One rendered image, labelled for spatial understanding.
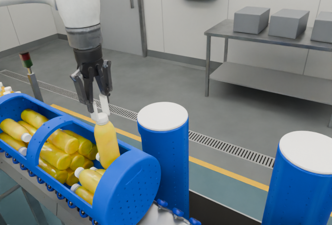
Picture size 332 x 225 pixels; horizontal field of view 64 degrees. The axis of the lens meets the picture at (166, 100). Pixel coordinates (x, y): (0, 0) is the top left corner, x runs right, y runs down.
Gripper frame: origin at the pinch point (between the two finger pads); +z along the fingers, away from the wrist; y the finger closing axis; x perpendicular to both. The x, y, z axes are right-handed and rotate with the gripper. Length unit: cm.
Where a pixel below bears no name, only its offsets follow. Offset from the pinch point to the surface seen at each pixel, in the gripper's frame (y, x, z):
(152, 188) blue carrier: 8.5, -11.2, 36.6
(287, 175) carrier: 53, -49, 45
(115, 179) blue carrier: -6.4, -10.1, 19.4
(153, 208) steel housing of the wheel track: 9, -11, 48
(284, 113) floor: 258, -5, 140
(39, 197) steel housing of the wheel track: -13, 40, 56
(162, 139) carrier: 41, 9, 43
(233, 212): 82, -18, 126
